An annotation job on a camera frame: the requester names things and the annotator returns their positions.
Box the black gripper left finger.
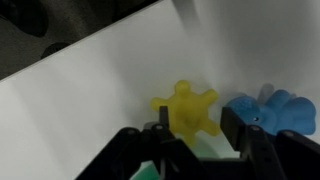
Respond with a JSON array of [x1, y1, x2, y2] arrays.
[[75, 105, 209, 180]]

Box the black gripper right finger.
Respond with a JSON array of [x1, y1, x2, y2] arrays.
[[220, 106, 320, 180]]

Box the yellow spiky rubber toy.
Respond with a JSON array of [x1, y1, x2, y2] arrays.
[[150, 79, 222, 148]]

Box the green plastic bowl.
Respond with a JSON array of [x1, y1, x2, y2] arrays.
[[129, 132, 242, 180]]

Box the dark round background object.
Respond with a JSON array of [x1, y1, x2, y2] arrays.
[[0, 0, 49, 38]]

